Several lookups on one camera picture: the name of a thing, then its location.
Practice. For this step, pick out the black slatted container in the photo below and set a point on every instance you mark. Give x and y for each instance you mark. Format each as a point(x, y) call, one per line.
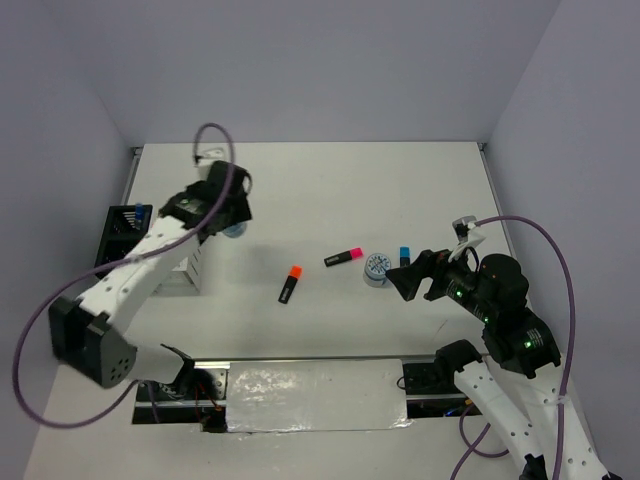
point(119, 235)

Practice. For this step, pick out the pink highlighter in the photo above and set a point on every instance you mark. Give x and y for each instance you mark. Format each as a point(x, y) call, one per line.
point(343, 257)

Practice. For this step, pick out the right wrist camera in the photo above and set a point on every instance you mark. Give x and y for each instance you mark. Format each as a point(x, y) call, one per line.
point(469, 236)

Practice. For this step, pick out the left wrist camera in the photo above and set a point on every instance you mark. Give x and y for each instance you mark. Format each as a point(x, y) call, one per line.
point(210, 155)

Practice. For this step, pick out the orange highlighter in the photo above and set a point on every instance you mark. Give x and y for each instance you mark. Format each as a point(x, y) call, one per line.
point(290, 284)

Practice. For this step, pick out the white slatted container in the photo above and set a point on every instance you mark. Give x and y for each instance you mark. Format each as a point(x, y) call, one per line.
point(186, 278)

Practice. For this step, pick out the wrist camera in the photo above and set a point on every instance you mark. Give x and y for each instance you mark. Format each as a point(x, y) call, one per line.
point(469, 236)
point(210, 155)

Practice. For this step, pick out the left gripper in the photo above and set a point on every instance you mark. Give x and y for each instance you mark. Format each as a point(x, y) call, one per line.
point(241, 211)

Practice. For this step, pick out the blue item in black container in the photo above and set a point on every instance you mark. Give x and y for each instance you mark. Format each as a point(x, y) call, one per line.
point(139, 215)

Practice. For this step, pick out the blue highlighter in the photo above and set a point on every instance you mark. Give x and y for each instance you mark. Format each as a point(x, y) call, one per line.
point(404, 256)

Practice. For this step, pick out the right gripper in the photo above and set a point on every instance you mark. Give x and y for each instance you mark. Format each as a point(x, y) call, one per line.
point(431, 262)

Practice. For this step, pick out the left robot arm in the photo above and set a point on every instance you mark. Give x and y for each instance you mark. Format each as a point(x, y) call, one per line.
point(88, 333)

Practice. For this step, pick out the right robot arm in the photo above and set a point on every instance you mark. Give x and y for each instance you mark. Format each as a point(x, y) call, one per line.
point(542, 431)

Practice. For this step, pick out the blue patterned round tin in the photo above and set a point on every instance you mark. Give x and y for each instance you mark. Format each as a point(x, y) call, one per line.
point(235, 231)

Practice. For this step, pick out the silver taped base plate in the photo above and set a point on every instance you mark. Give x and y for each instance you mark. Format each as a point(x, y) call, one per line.
point(315, 396)

